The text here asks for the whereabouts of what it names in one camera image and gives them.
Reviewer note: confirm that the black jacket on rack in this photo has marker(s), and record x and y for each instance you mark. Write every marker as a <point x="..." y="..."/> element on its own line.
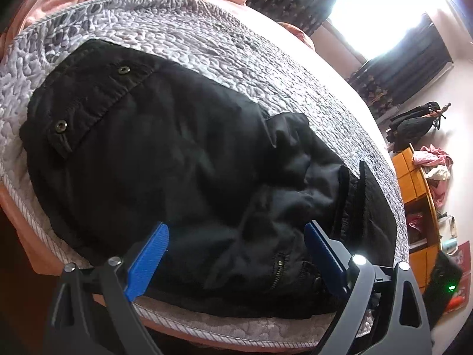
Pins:
<point x="409" y="127"/>

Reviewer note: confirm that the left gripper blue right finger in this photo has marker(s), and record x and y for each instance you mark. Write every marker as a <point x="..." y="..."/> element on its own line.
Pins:
<point x="332" y="271"/>

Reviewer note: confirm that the pink pillow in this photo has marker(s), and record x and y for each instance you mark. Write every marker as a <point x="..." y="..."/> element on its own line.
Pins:
<point x="298" y="33"/>

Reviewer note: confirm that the dark patterned curtain right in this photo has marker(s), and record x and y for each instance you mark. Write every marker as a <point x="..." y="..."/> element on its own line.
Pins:
<point x="394" y="77"/>

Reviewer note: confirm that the pink clothes pile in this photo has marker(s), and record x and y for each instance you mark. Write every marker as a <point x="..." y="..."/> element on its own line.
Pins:
<point x="436" y="165"/>

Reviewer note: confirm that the black pants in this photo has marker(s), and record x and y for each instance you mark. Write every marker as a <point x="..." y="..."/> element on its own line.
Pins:
<point x="118" y="141"/>

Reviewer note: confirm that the wooden dresser cabinet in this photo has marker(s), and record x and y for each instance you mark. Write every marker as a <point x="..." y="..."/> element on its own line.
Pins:
<point x="421" y="217"/>

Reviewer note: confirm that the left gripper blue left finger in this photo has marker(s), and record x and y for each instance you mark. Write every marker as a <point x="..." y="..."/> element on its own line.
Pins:
<point x="142" y="260"/>

